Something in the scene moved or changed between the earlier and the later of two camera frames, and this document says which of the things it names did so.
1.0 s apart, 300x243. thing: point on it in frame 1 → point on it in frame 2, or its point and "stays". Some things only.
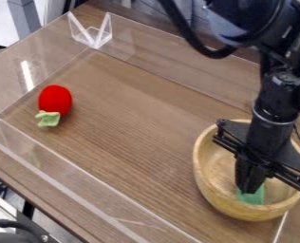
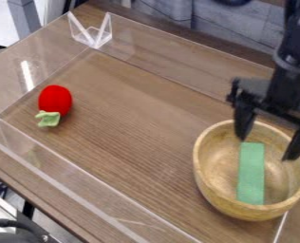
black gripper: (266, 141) → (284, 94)
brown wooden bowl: (213, 164) stays
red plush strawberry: (56, 102) stays
